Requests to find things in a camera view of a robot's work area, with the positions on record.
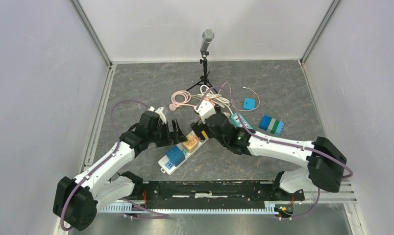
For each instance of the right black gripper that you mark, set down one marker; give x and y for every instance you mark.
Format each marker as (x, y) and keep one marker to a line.
(198, 127)

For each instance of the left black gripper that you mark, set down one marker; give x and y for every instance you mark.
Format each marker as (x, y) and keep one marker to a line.
(172, 138)

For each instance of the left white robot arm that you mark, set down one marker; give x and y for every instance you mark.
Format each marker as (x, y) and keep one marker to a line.
(78, 200)

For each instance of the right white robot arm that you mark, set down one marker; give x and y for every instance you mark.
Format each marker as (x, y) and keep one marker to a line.
(322, 164)

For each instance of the blue cube plug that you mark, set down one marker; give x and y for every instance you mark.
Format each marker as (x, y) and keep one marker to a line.
(175, 155)

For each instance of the beige cube plug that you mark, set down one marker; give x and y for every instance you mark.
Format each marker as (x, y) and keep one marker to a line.
(191, 143)

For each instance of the teal power strip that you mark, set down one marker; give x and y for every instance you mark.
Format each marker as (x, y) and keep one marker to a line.
(239, 121)

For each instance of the white power strip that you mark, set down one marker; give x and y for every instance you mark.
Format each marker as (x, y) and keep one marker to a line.
(167, 167)

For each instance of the blue green toy block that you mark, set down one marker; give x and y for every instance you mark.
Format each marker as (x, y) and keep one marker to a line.
(271, 125)

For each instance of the black tripod stand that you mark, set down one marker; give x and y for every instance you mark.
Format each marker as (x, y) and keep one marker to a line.
(204, 80)

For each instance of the silver microphone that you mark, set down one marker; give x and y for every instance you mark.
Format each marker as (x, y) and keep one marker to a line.
(207, 37)

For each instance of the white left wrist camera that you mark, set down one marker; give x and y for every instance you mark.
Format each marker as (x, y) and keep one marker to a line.
(161, 111)

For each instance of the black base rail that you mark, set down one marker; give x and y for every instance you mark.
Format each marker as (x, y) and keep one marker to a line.
(245, 194)

